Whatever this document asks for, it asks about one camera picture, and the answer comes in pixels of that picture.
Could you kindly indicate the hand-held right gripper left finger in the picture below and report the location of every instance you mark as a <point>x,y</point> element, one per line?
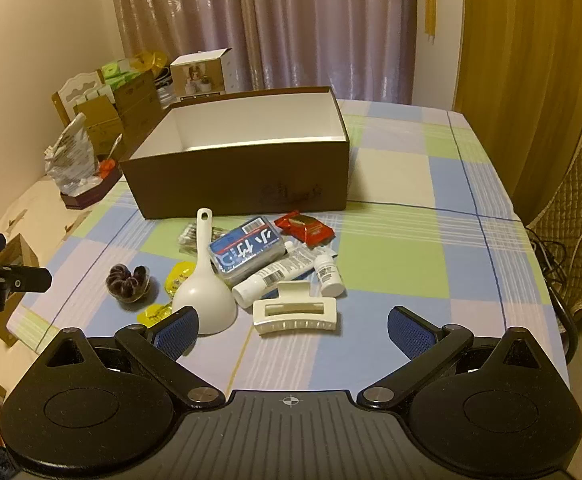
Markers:
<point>178,332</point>

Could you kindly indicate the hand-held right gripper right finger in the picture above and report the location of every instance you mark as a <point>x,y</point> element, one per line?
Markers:
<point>411,332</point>

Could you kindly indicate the yellow sachet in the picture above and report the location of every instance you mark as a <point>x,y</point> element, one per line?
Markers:
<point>178,277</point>
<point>153,314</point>

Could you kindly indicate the white plastic funnel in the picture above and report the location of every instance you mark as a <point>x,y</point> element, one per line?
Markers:
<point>206,300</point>

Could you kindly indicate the dark brown hair scrunchie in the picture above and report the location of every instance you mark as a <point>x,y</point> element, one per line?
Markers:
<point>121,282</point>

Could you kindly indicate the clear cotton swab bag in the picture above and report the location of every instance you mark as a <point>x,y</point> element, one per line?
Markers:
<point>191,240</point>

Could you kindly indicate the small white bottle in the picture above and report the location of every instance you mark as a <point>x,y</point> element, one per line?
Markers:
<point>328,277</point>

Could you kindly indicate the blue clear plastic case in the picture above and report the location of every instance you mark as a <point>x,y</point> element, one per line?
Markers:
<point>246,252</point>

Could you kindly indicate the white hair claw clip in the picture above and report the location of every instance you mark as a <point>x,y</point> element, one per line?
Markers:
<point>296,325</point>

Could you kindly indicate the white squeeze tube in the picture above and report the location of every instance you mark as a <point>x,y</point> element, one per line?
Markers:
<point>281,272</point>

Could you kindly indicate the red snack packet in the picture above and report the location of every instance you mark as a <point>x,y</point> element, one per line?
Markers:
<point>311,232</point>

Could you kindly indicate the brown cardboard box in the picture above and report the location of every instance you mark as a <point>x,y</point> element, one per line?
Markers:
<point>231,180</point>

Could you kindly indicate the dark red tray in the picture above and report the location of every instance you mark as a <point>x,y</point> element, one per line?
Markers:
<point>91,195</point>

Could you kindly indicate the small plain cardboard carton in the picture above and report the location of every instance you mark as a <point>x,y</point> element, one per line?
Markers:
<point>101,122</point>

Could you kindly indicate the white chair back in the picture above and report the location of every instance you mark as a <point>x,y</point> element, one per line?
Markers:
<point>78,92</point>

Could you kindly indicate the large plain cardboard carton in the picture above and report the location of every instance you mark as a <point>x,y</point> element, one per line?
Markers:
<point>138,105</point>

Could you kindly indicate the green packets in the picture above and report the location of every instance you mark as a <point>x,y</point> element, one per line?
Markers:
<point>118,72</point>

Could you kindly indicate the quilted chair cushion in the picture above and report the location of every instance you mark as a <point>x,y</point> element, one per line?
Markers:
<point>581,200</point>

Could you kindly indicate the black and white bundle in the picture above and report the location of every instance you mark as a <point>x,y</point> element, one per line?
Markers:
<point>165,87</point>

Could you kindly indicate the yellow plastic bag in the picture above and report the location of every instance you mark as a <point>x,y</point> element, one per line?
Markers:
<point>151,62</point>

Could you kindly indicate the printed product carton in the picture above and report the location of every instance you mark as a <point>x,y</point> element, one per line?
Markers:
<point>196,77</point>

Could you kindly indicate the yellow curtain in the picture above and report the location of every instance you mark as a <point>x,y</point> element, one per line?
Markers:
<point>521,60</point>

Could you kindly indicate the purple curtain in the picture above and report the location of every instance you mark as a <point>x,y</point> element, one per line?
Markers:
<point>271,25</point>

